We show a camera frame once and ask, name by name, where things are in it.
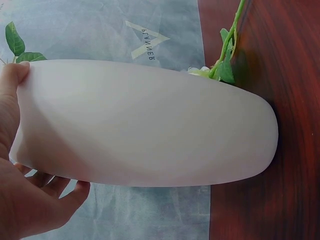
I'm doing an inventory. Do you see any green artificial leaf sprig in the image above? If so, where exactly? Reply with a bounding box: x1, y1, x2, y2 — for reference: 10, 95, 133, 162
4, 21, 48, 65

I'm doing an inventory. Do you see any artificial white flower green stem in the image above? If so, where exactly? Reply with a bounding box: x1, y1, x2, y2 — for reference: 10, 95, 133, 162
187, 0, 247, 85

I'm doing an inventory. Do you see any person's left hand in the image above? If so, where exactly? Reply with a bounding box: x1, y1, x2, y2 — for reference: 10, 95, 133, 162
0, 61, 91, 240

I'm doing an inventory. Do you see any white matte vase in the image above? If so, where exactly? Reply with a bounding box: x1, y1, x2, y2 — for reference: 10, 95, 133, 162
8, 58, 280, 188

